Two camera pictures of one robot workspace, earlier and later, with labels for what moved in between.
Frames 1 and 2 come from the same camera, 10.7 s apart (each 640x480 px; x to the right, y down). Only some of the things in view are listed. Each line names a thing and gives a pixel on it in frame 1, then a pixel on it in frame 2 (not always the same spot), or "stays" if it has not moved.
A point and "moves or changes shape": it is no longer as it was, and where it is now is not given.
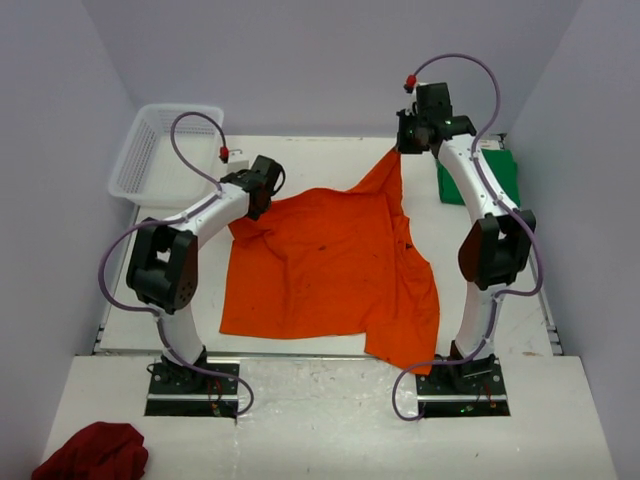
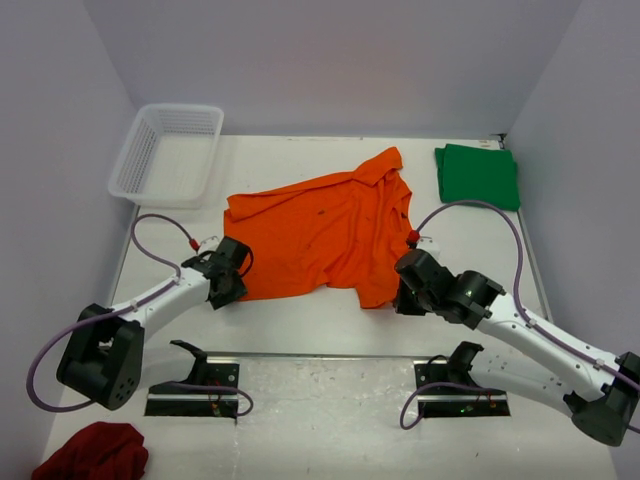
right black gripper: x=405 y=146 to x=402 y=304
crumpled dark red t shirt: x=104 y=450 stays
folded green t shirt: x=501 y=167 stays
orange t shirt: x=329 y=264 moves or changes shape
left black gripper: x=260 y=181 to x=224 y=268
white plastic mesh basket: x=149 y=170 stays
